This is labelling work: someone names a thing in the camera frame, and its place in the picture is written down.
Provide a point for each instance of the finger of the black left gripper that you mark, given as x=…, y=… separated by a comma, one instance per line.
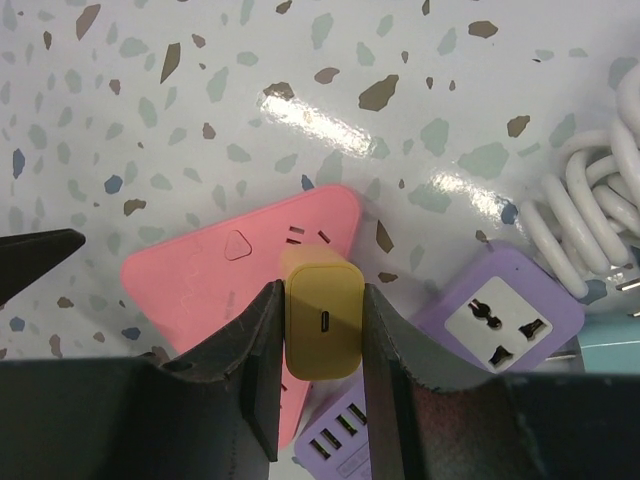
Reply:
x=25, y=258

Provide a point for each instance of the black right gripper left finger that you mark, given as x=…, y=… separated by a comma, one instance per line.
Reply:
x=248, y=349

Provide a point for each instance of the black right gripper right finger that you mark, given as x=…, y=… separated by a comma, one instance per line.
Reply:
x=414, y=390

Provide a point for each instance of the pink triangular power strip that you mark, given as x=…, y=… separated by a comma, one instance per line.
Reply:
x=193, y=285

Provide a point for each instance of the yellow plug adapter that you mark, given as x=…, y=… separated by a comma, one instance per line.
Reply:
x=324, y=299

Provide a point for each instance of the teal plug adapter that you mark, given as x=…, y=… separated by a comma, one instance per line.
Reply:
x=607, y=343

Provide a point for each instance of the purple power strip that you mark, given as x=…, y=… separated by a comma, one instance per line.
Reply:
x=503, y=312

